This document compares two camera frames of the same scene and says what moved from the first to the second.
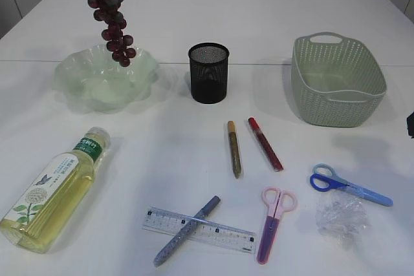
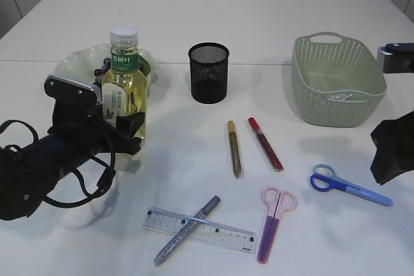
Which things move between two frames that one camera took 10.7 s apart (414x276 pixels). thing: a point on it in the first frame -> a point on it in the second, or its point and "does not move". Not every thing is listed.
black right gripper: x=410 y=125 -> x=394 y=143
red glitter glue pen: x=266 y=145 does not move
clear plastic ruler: x=173 y=224 does not move
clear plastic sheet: x=342 y=215 -> x=342 y=97
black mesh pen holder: x=208 y=66 does not move
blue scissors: x=325 y=181 does not move
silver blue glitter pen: x=186 y=231 does not move
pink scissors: x=277 y=201 does not move
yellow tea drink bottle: x=29 y=225 -> x=124 y=88
